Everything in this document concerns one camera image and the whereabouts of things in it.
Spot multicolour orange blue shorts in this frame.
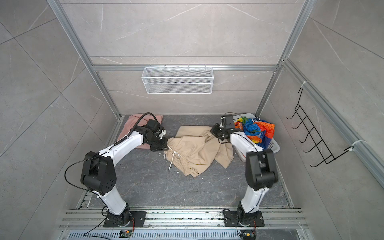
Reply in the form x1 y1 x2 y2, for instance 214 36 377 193
235 117 275 149

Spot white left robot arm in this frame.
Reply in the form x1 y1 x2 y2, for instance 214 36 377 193
79 113 168 228

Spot white wire wall basket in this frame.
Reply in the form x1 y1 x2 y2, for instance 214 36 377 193
142 66 214 95

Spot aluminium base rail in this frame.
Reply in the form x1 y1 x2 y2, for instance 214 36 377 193
57 207 313 240

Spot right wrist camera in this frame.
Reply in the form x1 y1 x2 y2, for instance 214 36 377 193
221 114 235 129

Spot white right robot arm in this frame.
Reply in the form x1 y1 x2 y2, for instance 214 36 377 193
211 124 279 227

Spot white plastic laundry basket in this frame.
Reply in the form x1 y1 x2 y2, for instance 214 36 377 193
233 113 280 163

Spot pink drawstring shorts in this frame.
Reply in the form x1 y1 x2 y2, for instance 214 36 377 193
117 114 164 150

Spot black wire hook rack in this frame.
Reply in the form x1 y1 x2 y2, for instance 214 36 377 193
286 88 366 168

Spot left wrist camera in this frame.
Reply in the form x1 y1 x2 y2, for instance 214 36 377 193
146 119 167 139

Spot aluminium frame post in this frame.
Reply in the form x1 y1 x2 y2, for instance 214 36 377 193
47 0 121 119

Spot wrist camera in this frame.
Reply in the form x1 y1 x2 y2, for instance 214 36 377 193
146 119 167 139
221 114 235 129

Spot beige shorts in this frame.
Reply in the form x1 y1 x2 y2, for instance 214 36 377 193
164 126 234 178

